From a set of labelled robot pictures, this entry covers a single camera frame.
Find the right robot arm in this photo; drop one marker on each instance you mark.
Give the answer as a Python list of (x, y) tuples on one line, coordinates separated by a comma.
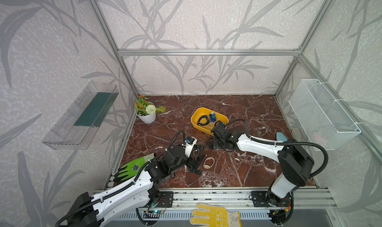
[(294, 161)]

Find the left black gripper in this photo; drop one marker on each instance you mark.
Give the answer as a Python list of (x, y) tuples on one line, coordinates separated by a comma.
[(196, 164)]

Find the beige strap watch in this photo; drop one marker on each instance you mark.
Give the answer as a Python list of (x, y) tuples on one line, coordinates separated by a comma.
[(209, 163)]

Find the yellow plastic storage box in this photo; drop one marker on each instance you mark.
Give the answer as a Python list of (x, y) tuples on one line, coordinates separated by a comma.
[(205, 111)]

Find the aluminium front rail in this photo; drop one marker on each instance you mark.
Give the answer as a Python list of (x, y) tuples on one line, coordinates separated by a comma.
[(238, 198)]

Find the black analog watch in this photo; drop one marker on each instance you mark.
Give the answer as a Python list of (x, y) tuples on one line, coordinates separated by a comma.
[(194, 170), (198, 147)]

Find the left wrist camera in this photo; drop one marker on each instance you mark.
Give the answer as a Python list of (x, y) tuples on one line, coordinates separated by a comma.
[(189, 145)]

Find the black analog watch lower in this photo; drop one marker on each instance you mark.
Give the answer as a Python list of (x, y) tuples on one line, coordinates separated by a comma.
[(194, 170)]

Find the black analog watch upper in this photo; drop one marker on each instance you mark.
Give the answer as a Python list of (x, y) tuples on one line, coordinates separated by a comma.
[(198, 147)]

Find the aluminium cage frame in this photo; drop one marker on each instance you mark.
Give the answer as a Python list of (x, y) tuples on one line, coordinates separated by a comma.
[(208, 47)]

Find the black sport watch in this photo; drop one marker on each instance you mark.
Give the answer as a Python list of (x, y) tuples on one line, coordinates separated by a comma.
[(214, 144)]

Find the potted artificial plant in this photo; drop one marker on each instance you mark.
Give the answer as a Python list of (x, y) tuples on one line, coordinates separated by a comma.
[(146, 110)]

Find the white wire mesh basket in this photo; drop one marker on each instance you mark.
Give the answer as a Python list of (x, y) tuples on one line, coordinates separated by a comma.
[(321, 115)]

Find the blue transparent watch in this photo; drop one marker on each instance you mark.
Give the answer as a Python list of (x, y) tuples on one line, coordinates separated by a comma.
[(212, 117)]

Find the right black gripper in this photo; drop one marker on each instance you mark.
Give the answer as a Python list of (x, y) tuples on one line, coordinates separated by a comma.
[(215, 147)]

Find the green work glove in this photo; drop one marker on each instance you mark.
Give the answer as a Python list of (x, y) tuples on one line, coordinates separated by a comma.
[(131, 169)]

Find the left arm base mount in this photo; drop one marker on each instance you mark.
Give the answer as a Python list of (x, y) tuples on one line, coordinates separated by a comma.
[(163, 200)]

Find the light blue spatula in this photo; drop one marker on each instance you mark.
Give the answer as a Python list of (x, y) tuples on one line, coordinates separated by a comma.
[(281, 137)]

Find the black chunky digital watch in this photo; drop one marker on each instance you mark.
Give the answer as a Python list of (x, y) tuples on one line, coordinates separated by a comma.
[(203, 120)]

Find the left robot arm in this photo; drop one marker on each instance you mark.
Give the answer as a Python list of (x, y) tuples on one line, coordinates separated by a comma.
[(102, 208)]

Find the yellow knitted glove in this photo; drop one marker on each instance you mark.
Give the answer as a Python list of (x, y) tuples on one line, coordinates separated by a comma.
[(214, 216)]

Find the clear acrylic wall shelf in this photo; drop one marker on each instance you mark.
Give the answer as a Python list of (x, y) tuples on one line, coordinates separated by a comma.
[(78, 126)]

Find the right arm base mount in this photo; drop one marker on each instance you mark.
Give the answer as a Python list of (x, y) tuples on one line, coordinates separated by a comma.
[(267, 199)]

